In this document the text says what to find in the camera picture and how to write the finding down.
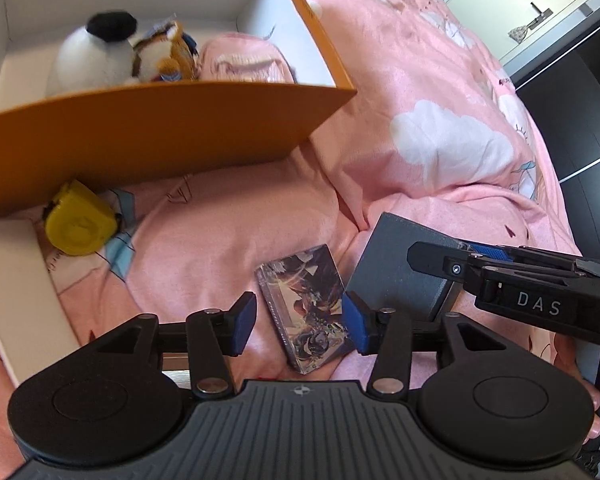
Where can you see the dark wardrobe door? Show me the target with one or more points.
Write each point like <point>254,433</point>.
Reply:
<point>580,110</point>

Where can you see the grey box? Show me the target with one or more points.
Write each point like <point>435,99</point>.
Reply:
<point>395,265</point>

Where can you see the yellow plush toy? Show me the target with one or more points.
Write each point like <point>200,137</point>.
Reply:
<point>75,225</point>

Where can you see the tiger plush toy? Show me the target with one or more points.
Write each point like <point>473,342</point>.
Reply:
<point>162,52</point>

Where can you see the white box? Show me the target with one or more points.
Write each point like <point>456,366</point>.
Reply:
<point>15,285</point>

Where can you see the pink wallet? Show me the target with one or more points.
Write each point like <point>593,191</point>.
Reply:
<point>245,60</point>

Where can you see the illustrated card box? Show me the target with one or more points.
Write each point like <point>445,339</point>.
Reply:
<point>300,300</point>

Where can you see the pink printed blanket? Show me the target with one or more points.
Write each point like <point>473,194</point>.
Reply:
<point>430,160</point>

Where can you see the orange cardboard box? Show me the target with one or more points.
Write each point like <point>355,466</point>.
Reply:
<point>145,135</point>

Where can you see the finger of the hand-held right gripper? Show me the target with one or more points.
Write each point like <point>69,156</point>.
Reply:
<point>487,251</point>
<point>435,260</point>

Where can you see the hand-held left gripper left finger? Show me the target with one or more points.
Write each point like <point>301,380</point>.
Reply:
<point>245,322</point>

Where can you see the white plush toy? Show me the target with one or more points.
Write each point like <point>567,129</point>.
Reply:
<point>90,60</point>

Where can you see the small hanging pouch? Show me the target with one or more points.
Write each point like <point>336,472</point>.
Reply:
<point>517,33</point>

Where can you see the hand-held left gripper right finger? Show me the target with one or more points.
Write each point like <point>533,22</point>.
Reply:
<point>356,325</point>

